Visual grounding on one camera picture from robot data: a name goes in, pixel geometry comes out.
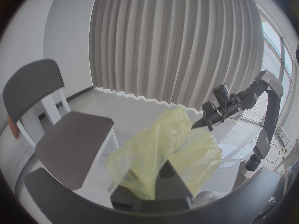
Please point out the orange cushion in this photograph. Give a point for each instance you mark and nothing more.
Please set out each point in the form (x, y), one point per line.
(12, 127)

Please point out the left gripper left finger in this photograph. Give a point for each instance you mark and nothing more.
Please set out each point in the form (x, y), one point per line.
(121, 197)

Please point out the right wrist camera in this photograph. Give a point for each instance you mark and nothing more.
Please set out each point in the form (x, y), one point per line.
(208, 106)

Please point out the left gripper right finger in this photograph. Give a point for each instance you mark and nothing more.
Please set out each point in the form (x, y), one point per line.
(172, 188)

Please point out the pale grey sofa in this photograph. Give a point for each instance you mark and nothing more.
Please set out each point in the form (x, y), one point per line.
(4, 111)

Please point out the grey and white chair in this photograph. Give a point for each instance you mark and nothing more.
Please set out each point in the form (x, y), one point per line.
(74, 136)

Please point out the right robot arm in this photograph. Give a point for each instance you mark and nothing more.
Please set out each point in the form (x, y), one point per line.
(273, 115)

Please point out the pale grey curtain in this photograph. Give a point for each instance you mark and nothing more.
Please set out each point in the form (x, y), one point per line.
(163, 43)

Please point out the yellow plastic bag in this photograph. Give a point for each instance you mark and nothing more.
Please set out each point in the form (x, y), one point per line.
(149, 143)

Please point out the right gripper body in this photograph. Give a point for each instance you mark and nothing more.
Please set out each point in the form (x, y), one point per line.
(222, 118)

